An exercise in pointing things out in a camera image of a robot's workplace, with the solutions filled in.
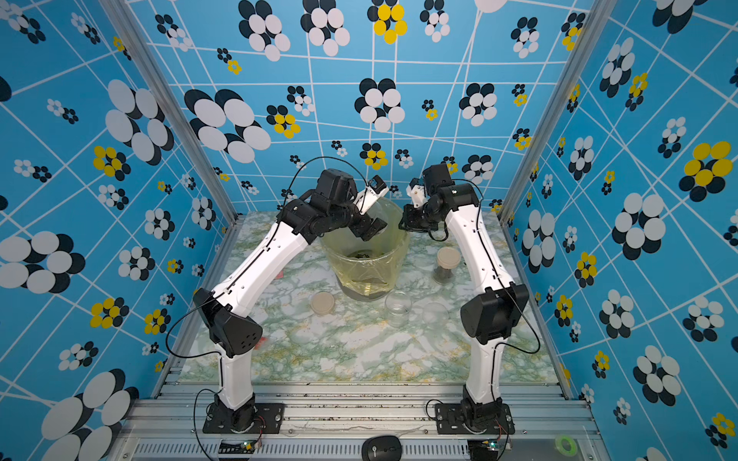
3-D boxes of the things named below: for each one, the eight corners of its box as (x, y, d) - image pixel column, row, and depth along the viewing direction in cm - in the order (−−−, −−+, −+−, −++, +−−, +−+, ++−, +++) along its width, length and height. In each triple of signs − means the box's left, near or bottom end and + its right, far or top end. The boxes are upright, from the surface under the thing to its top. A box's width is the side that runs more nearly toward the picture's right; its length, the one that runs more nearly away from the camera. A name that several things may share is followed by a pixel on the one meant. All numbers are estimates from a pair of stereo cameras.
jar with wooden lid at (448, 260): (433, 284, 102) (440, 262, 92) (431, 269, 106) (437, 247, 96) (453, 284, 102) (462, 262, 92) (450, 269, 106) (458, 247, 96)
